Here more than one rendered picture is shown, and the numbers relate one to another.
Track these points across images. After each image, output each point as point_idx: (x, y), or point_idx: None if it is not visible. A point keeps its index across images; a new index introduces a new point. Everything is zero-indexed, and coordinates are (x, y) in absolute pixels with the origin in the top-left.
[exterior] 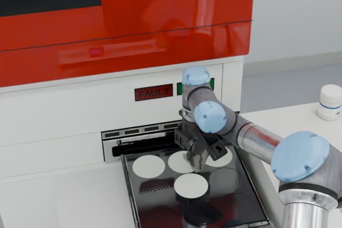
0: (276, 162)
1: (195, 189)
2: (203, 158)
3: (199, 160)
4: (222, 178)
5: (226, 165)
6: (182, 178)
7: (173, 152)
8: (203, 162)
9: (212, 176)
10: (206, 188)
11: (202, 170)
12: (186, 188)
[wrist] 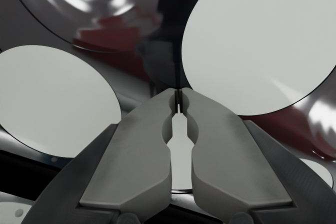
0: None
1: (268, 16)
2: (155, 135)
3: (169, 135)
4: None
5: (39, 38)
6: (253, 100)
7: (175, 191)
8: (153, 108)
9: (141, 25)
10: None
11: (157, 84)
12: (289, 50)
